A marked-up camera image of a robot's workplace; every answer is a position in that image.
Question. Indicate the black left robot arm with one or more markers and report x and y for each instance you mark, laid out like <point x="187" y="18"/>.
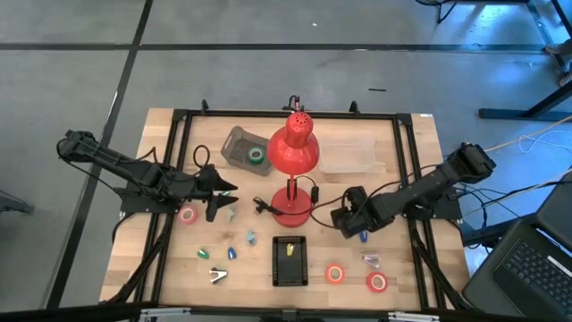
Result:
<point x="125" y="165"/>

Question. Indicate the black laptop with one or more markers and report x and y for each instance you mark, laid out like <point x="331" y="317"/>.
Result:
<point x="514" y="277"/>

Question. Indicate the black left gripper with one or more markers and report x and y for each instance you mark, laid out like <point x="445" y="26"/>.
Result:
<point x="205" y="185"/>

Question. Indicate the black mesh basket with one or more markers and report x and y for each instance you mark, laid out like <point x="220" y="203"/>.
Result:
<point x="290" y="270"/>

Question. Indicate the grey translucent plastic bin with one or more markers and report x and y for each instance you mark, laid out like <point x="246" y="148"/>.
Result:
<point x="234" y="149"/>

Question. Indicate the black desk frame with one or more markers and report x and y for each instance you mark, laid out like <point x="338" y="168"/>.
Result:
<point x="500" y="114"/>

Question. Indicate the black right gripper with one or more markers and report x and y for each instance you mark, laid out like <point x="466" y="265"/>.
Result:
<point x="353" y="214"/>

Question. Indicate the person's shoe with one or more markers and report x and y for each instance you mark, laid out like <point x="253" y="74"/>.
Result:
<point x="566" y="79"/>
<point x="558" y="47"/>

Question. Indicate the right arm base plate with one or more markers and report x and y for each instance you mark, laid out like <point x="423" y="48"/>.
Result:
<point x="438" y="212"/>

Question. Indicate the clear grey staple remover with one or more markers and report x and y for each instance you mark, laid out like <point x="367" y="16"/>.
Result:
<point x="230" y="215"/>

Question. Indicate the clear plastic bin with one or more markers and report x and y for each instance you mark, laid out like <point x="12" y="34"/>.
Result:
<point x="346" y="154"/>

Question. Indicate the light blue staple remover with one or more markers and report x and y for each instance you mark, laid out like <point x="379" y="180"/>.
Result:
<point x="250" y="237"/>

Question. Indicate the black rig crossbar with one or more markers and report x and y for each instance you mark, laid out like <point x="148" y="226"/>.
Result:
<point x="67" y="313"/>

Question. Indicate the blue mini stapler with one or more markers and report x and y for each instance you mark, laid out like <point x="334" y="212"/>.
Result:
<point x="231" y="252"/>
<point x="363" y="238"/>

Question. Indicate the black frame clamp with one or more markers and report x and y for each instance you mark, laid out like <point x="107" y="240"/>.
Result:
<point x="204" y="106"/>
<point x="354" y="106"/>

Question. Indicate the pink tape roll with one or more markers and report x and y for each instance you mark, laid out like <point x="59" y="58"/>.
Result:
<point x="187" y="208"/>

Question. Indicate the green tape roll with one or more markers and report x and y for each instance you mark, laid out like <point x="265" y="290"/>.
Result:
<point x="255" y="149"/>

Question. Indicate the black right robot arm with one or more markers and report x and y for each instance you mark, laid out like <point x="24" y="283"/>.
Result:
<point x="429" y="183"/>

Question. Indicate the grey chair leg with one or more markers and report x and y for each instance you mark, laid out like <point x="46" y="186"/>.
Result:
<point x="13" y="205"/>

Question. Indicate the red desk lamp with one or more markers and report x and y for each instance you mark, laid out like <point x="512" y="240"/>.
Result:
<point x="292" y="152"/>

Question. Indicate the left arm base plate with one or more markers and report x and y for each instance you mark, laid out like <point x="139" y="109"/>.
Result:
<point x="147" y="206"/>

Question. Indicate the red tape roll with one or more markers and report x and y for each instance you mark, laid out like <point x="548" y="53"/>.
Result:
<point x="377" y="274"/>

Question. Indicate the orange tape roll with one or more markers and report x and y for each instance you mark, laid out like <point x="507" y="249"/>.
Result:
<point x="334" y="266"/>

